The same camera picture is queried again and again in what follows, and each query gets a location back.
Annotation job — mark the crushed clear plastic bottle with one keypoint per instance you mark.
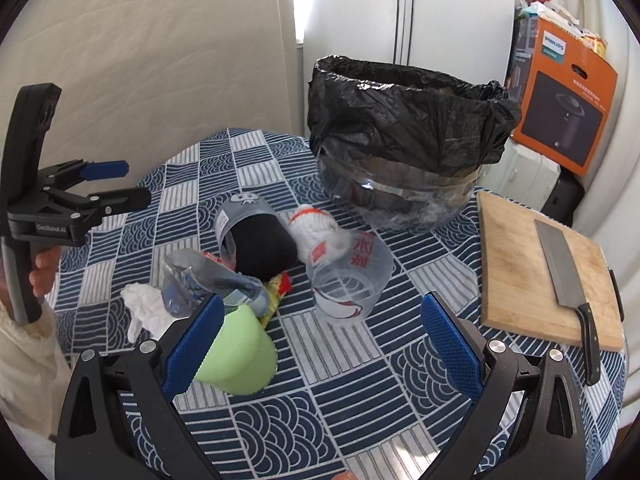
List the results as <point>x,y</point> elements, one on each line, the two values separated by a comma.
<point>200,280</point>

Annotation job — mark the wooden cutting board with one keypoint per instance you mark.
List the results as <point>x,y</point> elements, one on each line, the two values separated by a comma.
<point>510,280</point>

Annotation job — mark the clear plastic cup red print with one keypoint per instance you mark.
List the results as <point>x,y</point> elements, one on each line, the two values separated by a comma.
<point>345,285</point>

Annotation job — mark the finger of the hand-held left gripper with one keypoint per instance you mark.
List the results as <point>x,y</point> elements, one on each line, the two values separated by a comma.
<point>107,168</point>
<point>125,199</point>

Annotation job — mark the light green plastic cup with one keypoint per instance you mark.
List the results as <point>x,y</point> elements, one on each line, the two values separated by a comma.
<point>240,355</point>

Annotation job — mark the person's left hand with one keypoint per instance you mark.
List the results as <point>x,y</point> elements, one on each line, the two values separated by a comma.
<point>44,272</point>

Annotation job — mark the white tissue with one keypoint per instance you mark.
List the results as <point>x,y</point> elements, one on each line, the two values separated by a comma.
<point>142,310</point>

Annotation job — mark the black suitcase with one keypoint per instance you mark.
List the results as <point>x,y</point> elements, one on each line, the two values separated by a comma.
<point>565,197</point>

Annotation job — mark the orange appliance box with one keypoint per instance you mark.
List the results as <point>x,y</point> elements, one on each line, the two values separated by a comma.
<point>565,110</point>

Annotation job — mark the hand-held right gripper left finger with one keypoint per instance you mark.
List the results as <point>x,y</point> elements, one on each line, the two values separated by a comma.
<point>197,340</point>

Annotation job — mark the person's left forearm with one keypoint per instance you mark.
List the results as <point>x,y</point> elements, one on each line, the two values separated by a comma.
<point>30,370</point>

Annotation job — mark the grey and black skull cup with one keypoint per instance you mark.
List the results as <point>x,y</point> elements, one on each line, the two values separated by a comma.
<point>260,245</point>

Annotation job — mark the bin with black liner bag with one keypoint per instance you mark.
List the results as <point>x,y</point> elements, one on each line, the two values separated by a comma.
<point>405,130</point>

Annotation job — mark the blue patterned tablecloth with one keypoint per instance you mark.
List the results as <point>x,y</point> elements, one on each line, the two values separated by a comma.
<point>320,400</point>

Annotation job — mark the white sock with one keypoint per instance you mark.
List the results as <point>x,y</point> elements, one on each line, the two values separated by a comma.
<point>315,225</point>

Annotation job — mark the white wardrobe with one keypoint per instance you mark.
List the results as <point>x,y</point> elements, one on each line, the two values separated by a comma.
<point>440,15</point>

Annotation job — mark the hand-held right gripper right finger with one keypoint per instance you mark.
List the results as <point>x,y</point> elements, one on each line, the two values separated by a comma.
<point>452,345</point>

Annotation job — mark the pile of packets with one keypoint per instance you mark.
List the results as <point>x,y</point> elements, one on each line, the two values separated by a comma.
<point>555,15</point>

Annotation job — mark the white suitcase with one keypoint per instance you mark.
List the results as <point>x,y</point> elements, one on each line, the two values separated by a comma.
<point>525,175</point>

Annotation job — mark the green yellow snack wrapper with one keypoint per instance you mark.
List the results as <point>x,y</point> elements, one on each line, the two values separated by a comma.
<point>276,295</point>

